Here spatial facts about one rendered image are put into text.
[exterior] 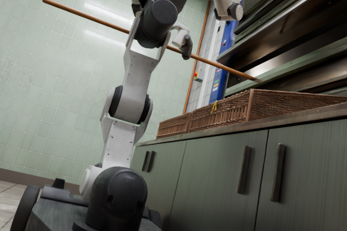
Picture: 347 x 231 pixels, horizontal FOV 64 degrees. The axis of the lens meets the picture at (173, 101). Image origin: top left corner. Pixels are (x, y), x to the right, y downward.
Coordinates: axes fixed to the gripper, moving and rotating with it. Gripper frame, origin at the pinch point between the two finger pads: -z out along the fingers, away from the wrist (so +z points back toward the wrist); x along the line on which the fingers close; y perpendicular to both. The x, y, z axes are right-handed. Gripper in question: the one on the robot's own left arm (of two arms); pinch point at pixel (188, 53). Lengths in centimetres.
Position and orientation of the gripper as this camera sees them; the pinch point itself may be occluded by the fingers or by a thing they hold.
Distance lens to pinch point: 195.4
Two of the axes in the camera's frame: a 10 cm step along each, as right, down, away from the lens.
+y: 9.4, 1.4, -3.0
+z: -2.5, -3.1, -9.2
